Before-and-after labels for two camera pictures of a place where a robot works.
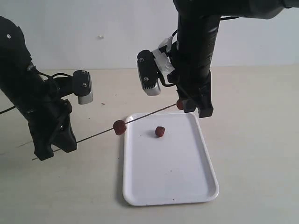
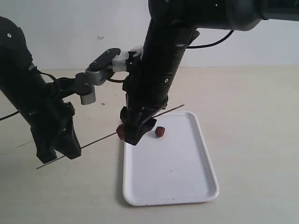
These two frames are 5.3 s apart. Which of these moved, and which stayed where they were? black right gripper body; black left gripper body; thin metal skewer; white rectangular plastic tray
Moved: thin metal skewer; black right gripper body
Stayed: black left gripper body; white rectangular plastic tray
